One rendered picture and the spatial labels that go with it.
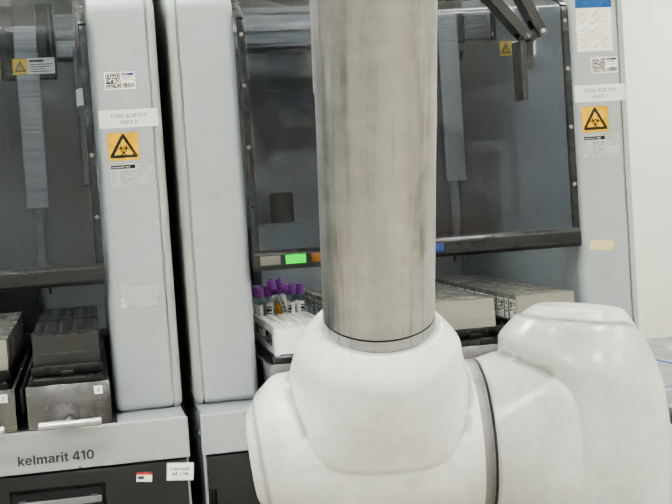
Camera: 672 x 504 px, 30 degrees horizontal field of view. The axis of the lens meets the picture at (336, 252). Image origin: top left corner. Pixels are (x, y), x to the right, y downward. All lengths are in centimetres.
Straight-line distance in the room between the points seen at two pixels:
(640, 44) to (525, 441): 260
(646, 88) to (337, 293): 264
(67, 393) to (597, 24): 115
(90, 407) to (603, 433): 115
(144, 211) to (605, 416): 121
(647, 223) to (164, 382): 182
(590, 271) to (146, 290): 81
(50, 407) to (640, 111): 207
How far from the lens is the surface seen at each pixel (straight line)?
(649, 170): 364
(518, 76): 152
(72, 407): 212
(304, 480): 112
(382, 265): 104
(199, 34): 221
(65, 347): 218
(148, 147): 219
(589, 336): 116
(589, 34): 238
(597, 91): 238
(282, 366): 213
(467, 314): 228
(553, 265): 249
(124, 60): 220
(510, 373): 116
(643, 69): 365
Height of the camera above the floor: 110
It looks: 3 degrees down
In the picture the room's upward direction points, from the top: 4 degrees counter-clockwise
